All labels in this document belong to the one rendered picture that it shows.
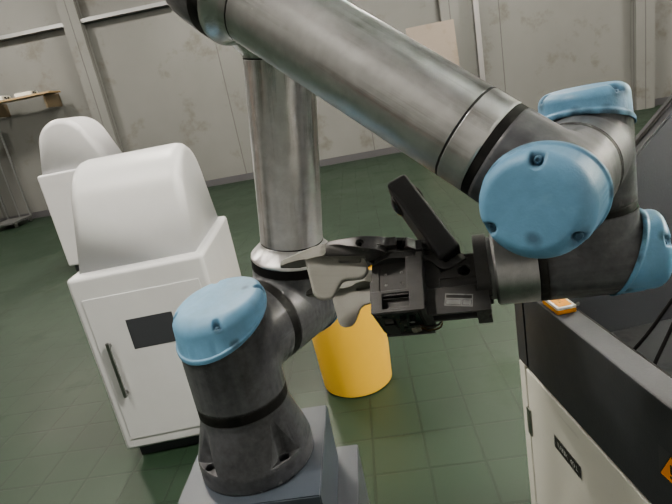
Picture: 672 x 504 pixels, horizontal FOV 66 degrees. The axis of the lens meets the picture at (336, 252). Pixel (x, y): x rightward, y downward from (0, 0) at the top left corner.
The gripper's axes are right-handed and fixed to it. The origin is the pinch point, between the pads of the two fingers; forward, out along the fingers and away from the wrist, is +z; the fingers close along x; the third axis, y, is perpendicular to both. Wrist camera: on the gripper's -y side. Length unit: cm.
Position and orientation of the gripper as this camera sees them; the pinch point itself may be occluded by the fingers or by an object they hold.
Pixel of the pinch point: (304, 273)
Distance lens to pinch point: 58.6
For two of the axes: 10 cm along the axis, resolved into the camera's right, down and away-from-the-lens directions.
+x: 3.1, 4.6, 8.3
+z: -9.5, 1.3, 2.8
